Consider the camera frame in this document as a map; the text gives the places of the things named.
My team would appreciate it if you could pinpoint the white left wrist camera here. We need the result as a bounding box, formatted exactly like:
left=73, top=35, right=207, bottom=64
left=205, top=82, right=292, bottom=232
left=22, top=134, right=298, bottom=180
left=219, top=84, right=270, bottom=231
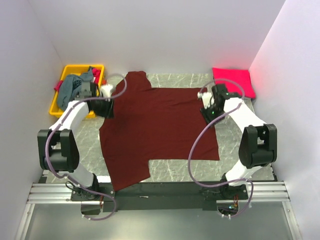
left=99, top=84, right=116, bottom=98

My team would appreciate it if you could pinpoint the grey-blue crumpled t-shirt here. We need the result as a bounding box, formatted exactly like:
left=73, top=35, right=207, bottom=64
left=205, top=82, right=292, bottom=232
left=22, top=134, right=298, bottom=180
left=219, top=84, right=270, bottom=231
left=56, top=66, right=94, bottom=111

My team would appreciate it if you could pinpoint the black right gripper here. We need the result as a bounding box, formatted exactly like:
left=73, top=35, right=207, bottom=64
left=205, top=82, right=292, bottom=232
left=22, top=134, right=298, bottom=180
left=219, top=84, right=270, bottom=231
left=199, top=103, right=225, bottom=130

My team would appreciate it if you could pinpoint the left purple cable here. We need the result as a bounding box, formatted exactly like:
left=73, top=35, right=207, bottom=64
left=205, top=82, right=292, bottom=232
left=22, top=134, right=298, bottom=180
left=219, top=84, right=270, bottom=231
left=44, top=72, right=129, bottom=221

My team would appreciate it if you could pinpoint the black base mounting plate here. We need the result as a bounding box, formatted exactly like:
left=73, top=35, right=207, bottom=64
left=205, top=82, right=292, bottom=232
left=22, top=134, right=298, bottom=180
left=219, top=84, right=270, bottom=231
left=65, top=181, right=249, bottom=215

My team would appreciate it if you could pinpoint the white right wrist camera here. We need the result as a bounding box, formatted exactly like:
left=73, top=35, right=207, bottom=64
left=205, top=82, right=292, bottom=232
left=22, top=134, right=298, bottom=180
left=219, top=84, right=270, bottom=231
left=197, top=91, right=214, bottom=109

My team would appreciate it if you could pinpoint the folded pink t-shirt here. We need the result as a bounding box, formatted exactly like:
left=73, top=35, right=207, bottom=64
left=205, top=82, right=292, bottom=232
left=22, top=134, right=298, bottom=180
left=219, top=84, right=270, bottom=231
left=212, top=67, right=256, bottom=99

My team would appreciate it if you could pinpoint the dark red t-shirt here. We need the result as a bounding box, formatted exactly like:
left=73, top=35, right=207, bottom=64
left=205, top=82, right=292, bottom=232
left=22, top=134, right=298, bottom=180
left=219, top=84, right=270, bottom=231
left=99, top=71, right=220, bottom=191

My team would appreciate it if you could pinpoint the yellow plastic bin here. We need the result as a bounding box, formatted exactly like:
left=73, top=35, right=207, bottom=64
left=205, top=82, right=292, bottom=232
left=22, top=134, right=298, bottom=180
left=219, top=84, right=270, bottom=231
left=49, top=64, right=106, bottom=118

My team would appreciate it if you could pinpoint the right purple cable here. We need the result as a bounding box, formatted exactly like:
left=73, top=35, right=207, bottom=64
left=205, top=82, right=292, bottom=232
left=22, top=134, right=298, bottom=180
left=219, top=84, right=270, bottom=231
left=187, top=78, right=255, bottom=221

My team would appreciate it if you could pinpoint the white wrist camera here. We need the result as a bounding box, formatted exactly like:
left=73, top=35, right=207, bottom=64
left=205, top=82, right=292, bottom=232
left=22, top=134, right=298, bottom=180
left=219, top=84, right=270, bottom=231
left=197, top=91, right=214, bottom=109
left=99, top=84, right=116, bottom=98

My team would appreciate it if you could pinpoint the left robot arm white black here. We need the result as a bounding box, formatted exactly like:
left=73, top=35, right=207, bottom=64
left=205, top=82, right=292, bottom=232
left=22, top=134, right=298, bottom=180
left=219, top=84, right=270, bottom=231
left=37, top=97, right=114, bottom=201

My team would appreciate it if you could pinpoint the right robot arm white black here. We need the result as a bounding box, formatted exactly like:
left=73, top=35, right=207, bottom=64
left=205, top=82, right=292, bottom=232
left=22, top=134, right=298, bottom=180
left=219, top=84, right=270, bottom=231
left=197, top=83, right=278, bottom=200

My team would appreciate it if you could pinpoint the pink cloth in bin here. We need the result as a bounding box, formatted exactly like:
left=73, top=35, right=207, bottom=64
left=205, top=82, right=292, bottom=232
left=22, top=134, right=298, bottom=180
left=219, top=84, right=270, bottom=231
left=54, top=66, right=101, bottom=92

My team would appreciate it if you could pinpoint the purple cable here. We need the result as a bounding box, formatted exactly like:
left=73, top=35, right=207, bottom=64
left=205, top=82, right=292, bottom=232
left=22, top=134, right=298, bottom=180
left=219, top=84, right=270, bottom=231
left=187, top=78, right=255, bottom=221
left=44, top=72, right=129, bottom=221

